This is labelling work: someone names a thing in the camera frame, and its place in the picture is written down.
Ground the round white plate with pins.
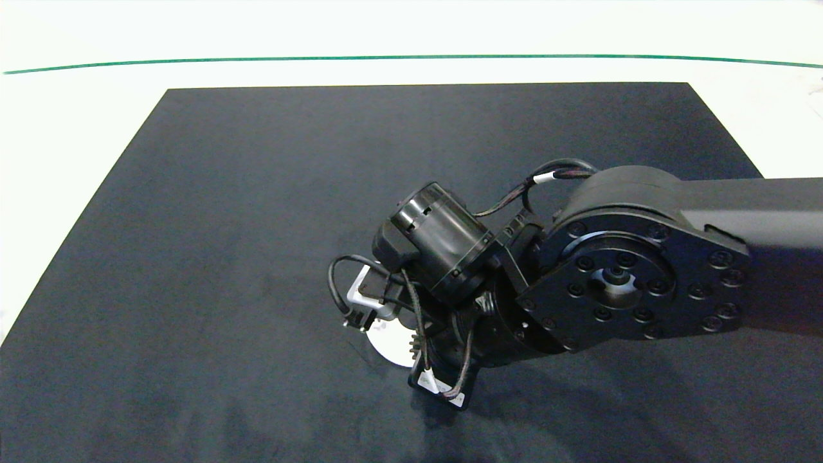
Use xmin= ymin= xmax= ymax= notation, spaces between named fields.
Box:
xmin=365 ymin=316 xmax=420 ymax=368

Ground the thin black camera cable loop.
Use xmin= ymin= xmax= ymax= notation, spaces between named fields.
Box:
xmin=328 ymin=255 xmax=393 ymax=330

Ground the braided black cable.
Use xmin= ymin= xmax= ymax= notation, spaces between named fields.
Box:
xmin=400 ymin=269 xmax=476 ymax=401

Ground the boxy wrist camera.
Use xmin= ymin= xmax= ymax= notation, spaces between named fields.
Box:
xmin=346 ymin=262 xmax=401 ymax=322

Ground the dark mat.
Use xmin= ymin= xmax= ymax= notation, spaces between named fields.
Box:
xmin=0 ymin=82 xmax=823 ymax=463

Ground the black cable with white tag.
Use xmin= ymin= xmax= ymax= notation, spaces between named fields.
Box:
xmin=475 ymin=158 xmax=600 ymax=218

